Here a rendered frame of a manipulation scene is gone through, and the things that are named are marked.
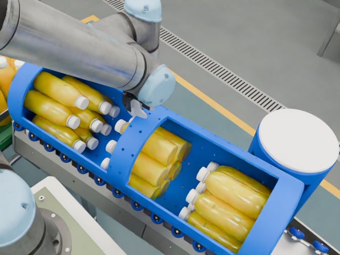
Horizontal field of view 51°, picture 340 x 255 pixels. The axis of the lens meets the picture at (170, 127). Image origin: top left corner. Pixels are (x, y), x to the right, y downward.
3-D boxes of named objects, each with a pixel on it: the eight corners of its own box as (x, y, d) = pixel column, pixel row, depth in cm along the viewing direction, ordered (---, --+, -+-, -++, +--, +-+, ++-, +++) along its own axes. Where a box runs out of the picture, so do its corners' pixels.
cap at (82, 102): (85, 102, 114) (89, 105, 113) (77, 110, 111) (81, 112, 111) (84, 93, 111) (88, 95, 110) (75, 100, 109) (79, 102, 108)
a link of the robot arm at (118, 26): (99, 54, 62) (149, 32, 67) (65, 22, 67) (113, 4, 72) (102, 87, 68) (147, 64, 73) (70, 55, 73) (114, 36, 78)
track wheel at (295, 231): (302, 241, 106) (306, 235, 106) (288, 232, 107) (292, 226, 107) (301, 238, 110) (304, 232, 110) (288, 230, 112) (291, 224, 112)
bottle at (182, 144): (186, 138, 105) (138, 111, 110) (174, 158, 103) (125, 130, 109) (189, 144, 111) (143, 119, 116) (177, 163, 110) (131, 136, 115)
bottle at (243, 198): (259, 217, 88) (198, 181, 94) (255, 224, 94) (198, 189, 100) (271, 195, 91) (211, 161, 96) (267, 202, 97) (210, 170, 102)
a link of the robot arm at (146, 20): (112, -4, 71) (146, -16, 75) (115, 42, 79) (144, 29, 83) (137, 15, 67) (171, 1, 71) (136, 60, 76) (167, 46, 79)
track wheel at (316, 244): (327, 255, 104) (330, 249, 104) (312, 246, 105) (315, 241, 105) (325, 252, 108) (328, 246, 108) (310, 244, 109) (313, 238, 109)
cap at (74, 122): (70, 116, 110) (75, 119, 110) (77, 115, 114) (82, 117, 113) (66, 127, 111) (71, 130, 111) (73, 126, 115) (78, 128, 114)
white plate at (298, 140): (260, 101, 133) (260, 103, 134) (257, 161, 116) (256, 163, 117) (335, 117, 131) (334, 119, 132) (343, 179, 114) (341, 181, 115)
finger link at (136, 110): (143, 131, 96) (144, 108, 89) (126, 121, 98) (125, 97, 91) (150, 124, 98) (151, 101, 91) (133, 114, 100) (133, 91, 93)
